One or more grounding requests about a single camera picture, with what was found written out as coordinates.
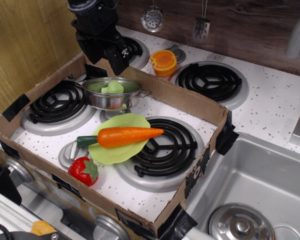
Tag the silver oven knob right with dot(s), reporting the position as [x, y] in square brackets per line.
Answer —
[108, 229]

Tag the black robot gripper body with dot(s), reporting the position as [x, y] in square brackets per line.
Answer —
[97, 25]

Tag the front silver stove knob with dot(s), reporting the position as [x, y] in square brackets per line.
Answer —
[69, 153]

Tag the front right stove burner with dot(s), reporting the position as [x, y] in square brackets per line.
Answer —
[165, 160]

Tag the orange plastic toy carrot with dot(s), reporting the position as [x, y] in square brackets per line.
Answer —
[113, 137]

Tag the hanging silver strainer ladle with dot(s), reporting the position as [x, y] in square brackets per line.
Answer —
[153, 18]

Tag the light green plastic plate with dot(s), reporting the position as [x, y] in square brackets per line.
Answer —
[117, 147]

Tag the silver oven knob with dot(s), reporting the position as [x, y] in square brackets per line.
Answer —
[18, 173]
[108, 229]

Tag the brown cardboard fence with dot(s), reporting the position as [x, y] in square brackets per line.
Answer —
[138, 227]

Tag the steel sink basin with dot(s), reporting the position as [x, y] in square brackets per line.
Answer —
[253, 172]

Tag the silver faucet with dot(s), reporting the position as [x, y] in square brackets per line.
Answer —
[292, 49]

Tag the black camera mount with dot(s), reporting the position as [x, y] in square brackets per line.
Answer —
[7, 187]

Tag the steel pot lid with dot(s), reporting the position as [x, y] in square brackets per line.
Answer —
[238, 221]

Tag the back silver stove knob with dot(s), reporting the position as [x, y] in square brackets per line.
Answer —
[179, 53]

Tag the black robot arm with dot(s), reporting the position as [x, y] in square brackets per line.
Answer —
[76, 6]

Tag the green toy broccoli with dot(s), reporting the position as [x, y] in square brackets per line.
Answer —
[113, 87]

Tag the silver oven knob left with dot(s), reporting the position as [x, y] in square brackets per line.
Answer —
[18, 173]

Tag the front left stove burner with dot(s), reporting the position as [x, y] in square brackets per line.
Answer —
[60, 110]

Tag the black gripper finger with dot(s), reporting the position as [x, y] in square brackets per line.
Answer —
[118, 58]
[92, 51]

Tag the stove burner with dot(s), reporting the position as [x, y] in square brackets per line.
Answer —
[60, 110]
[217, 81]
[165, 160]
[139, 54]

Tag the back left stove burner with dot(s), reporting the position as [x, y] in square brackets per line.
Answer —
[139, 54]

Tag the red toy strawberry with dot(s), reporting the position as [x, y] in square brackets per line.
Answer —
[85, 170]

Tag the orange toy half fruit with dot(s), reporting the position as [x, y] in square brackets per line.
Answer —
[164, 62]

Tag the back right stove burner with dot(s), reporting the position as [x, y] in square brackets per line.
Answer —
[217, 81]

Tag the small steel pot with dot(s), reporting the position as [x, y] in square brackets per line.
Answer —
[95, 96]

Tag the silver stove knob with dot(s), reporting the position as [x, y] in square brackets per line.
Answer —
[69, 153]
[179, 53]

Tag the yellow orange object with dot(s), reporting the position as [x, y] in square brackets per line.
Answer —
[40, 228]

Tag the hanging silver slotted spatula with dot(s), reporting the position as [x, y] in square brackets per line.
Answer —
[201, 27]

